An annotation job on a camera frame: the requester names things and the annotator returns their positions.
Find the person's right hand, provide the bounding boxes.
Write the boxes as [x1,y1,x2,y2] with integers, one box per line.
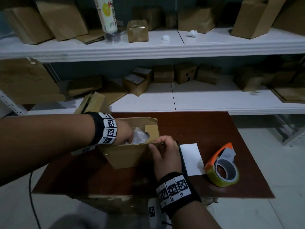
[148,135,182,182]

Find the person's left hand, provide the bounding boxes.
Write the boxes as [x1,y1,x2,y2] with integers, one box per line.
[115,120,134,146]

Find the clear bubble wrap sheet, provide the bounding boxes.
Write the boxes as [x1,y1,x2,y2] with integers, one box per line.
[130,127,151,145]

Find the green utility knife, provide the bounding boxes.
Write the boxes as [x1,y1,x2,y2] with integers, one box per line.
[177,140,189,176]

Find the white paper sheet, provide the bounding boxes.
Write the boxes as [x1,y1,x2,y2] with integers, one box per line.
[180,143,206,177]

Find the orange tape dispenser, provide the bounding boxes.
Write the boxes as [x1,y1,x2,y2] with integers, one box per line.
[204,142,240,188]

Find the person's right forearm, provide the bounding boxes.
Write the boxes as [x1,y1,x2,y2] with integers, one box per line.
[171,200,222,229]

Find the person's left forearm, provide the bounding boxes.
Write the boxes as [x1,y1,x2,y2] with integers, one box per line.
[0,114,97,186]

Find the flat cardboard sheet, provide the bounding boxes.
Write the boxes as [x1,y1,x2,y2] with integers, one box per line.
[100,81,129,105]

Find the small white-labelled cardboard box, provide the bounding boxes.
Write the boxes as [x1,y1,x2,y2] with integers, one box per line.
[132,66,153,81]
[123,73,149,97]

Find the folded flat cardboard box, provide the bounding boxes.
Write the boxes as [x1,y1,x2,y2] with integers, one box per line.
[65,75,103,97]

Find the small cardboard box dark holes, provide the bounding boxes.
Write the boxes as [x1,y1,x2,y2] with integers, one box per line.
[173,63,197,85]

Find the small flat cardboard piece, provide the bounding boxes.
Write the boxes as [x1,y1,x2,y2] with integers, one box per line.
[76,28,105,45]

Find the small taped brown package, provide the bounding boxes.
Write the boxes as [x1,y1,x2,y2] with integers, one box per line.
[126,19,149,43]

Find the large flat cardboard box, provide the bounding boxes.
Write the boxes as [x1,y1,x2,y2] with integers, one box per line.
[0,57,66,105]

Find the medium cardboard box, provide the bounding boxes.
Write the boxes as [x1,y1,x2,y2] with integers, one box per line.
[233,66,262,92]

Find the square cardboard box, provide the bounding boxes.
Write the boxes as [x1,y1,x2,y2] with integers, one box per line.
[132,6,164,31]

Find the narrow cardboard box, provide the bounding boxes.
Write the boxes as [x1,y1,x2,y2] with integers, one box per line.
[165,10,178,28]

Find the leaning cardboard box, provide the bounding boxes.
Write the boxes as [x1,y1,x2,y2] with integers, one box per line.
[35,0,89,42]
[2,7,55,45]

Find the flat cardboard stack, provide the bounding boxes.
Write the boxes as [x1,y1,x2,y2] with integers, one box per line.
[270,87,305,104]

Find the big open-flap cardboard box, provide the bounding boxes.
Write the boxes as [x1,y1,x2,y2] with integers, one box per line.
[230,0,288,40]

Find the very large cardboard box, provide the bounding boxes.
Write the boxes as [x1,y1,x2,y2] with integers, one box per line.
[271,0,305,36]

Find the left black marker wristband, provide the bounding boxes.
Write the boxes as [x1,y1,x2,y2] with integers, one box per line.
[85,112,118,146]

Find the black marker wristband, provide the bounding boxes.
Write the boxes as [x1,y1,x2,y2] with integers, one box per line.
[156,171,202,219]
[85,112,118,146]

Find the right black marker wristband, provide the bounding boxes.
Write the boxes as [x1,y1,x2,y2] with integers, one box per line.
[156,171,202,219]

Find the white metal shelf unit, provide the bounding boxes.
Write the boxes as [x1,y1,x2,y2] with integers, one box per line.
[0,27,305,147]

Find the clear plastic bottle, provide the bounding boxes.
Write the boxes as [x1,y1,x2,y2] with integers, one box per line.
[93,0,121,45]

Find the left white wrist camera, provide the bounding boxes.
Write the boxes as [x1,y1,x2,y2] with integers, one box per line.
[71,145,97,156]

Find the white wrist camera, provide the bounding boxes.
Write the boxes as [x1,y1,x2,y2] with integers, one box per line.
[147,198,168,229]
[71,145,97,156]

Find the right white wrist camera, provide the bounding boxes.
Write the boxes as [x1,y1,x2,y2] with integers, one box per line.
[147,198,168,229]

